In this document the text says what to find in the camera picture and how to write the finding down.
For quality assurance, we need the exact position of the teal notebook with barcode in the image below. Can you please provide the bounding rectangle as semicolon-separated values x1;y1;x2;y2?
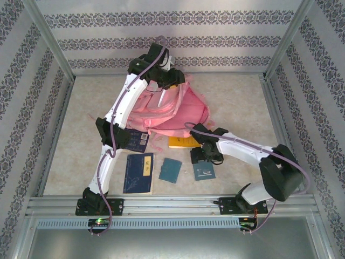
192;161;217;181

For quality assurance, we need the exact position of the pink school backpack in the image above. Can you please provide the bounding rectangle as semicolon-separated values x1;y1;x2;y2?
88;73;214;152

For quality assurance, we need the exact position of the small teal notebook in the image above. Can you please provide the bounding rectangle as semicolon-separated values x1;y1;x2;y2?
158;157;183;185

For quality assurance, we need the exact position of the blue book with yellow label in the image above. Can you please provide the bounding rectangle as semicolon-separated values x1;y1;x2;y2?
122;152;156;195

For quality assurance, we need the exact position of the dark blue book white print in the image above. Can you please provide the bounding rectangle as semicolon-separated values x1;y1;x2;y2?
122;128;150;153

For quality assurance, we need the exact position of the controller board with LED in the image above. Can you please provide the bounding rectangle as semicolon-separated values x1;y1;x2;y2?
239;217;259;230
87;218;111;227

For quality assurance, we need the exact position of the grey sheet metal panel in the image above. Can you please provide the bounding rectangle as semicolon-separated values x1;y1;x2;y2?
25;228;328;259

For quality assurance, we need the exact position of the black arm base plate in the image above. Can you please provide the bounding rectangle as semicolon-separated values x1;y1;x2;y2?
212;196;268;216
75;198;125;216

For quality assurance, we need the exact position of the long aluminium base rail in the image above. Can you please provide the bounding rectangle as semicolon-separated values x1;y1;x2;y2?
25;195;316;217

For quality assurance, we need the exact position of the slotted grey cable duct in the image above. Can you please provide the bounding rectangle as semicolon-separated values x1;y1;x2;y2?
36;217;241;230

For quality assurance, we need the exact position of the aluminium side rail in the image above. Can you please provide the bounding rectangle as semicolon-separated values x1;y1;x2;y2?
259;76;316;196
37;78;75;197

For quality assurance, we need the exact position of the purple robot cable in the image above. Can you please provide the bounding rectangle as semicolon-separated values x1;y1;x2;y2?
184;121;308;236
90;35;168;238

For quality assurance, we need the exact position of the aluminium frame post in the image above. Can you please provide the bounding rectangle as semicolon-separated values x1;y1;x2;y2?
264;0;316;81
21;0;75;83

